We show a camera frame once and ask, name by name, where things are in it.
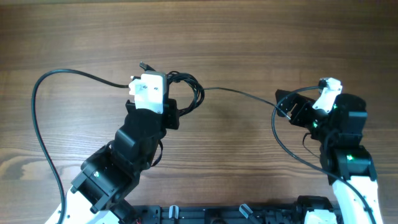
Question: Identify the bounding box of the right camera cable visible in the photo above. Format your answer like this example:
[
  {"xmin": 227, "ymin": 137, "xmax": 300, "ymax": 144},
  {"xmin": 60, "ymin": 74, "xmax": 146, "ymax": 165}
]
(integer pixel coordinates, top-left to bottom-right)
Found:
[{"xmin": 271, "ymin": 85, "xmax": 379, "ymax": 224}]

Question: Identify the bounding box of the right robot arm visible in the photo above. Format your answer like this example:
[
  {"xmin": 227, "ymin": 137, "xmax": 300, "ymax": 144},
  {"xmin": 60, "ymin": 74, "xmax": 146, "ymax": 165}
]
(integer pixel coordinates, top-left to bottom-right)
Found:
[{"xmin": 271, "ymin": 87, "xmax": 383, "ymax": 223}]

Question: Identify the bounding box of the left camera cable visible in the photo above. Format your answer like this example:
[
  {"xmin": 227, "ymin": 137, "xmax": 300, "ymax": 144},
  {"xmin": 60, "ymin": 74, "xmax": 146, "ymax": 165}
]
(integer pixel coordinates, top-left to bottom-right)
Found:
[{"xmin": 31, "ymin": 68, "xmax": 131, "ymax": 224}]

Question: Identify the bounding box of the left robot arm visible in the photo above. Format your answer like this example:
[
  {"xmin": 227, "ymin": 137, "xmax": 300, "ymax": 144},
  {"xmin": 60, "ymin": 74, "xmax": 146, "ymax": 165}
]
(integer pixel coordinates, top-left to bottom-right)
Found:
[{"xmin": 48, "ymin": 99, "xmax": 179, "ymax": 223}]

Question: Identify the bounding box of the black USB cable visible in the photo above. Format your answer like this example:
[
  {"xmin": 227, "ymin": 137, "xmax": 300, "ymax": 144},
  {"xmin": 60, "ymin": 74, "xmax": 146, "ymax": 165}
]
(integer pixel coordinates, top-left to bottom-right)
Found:
[{"xmin": 130, "ymin": 61, "xmax": 292, "ymax": 120}]

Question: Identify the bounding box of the camera cable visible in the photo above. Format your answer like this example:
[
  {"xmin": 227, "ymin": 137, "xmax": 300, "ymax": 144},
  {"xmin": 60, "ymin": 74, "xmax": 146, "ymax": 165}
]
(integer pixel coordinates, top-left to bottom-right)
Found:
[
  {"xmin": 31, "ymin": 68, "xmax": 131, "ymax": 224},
  {"xmin": 271, "ymin": 85, "xmax": 379, "ymax": 224}
]

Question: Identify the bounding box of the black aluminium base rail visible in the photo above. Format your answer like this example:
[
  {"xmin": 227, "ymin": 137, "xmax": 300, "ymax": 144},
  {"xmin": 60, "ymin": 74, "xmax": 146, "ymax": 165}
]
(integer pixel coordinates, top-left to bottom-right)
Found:
[{"xmin": 124, "ymin": 195, "xmax": 352, "ymax": 224}]

